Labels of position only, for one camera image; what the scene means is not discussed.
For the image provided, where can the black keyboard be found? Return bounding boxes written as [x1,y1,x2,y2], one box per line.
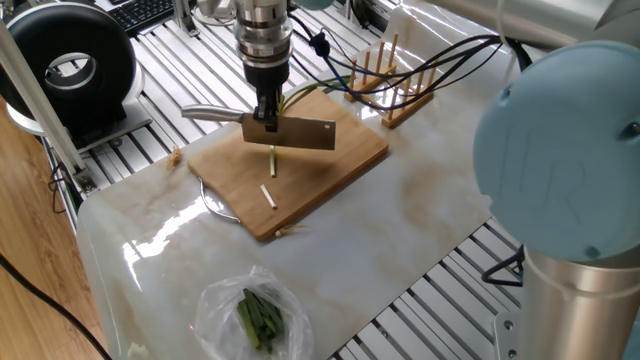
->
[107,0,176,37]

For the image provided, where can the wooden peg dish rack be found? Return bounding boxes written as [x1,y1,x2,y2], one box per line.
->
[343,32,442,129]

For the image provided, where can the aluminium frame post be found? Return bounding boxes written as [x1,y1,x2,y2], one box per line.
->
[0,19,99,194]
[172,0,201,39]

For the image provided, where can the black cable metal plug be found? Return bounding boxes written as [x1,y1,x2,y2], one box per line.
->
[480,244,525,289]

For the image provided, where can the steel cleaver knife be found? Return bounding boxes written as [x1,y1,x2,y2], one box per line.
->
[180,103,337,151]

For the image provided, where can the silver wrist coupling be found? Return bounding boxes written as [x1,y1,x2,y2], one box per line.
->
[232,0,295,69]

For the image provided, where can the clear plastic bag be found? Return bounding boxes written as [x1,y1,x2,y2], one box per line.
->
[193,264,315,360]

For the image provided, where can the green garlic stalk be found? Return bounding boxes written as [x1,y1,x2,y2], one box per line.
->
[268,74,352,179]

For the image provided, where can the cut garlic root end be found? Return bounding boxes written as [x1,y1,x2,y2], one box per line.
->
[274,224,309,238]
[165,144,183,170]

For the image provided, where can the wooden cutting board metal handle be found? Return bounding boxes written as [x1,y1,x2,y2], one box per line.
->
[187,88,390,242]

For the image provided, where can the chopped green garlic leaves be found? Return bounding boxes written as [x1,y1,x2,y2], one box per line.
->
[235,287,286,354]

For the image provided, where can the black floor cable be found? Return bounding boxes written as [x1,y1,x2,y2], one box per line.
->
[0,252,114,360]

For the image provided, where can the black gripper cable bundle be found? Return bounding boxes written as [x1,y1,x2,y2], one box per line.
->
[287,12,534,114]

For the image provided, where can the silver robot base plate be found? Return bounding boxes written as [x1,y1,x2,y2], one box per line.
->
[493,312,521,360]

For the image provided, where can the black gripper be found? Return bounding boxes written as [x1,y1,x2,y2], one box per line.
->
[243,62,291,134]

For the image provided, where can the black ring-shaped fan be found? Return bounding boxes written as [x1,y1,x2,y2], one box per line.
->
[0,2,139,139]

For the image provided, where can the cut garlic stem piece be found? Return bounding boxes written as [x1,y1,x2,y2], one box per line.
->
[259,183,279,210]

